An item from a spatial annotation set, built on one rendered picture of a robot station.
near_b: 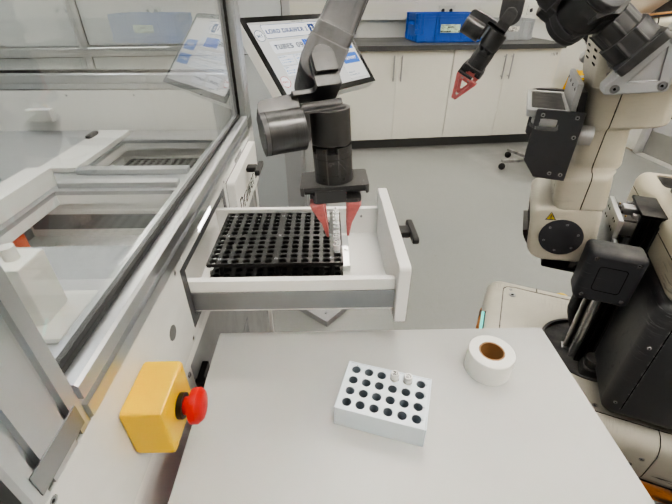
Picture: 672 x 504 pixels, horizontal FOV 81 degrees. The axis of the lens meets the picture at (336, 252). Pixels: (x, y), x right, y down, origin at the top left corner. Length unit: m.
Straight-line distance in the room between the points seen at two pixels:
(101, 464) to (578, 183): 1.07
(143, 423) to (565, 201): 1.02
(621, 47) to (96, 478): 0.97
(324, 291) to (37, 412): 0.39
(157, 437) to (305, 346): 0.29
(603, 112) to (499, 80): 3.08
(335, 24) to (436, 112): 3.39
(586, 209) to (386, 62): 2.83
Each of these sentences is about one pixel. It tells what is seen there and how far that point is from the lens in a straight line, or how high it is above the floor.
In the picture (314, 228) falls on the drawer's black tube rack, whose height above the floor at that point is 0.90.
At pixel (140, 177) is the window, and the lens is 0.55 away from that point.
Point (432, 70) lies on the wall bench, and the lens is 3.89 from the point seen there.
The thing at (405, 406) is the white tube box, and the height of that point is 0.78.
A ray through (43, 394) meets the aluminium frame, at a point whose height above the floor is 1.01.
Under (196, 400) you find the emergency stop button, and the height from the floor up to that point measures 0.89.
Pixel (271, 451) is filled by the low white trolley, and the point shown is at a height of 0.76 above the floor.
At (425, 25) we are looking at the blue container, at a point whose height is 1.03.
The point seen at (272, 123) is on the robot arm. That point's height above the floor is 1.13.
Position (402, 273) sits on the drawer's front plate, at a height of 0.92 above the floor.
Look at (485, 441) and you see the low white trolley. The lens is 0.62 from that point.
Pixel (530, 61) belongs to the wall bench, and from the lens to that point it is 4.27.
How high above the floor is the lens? 1.26
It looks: 33 degrees down
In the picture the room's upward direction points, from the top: straight up
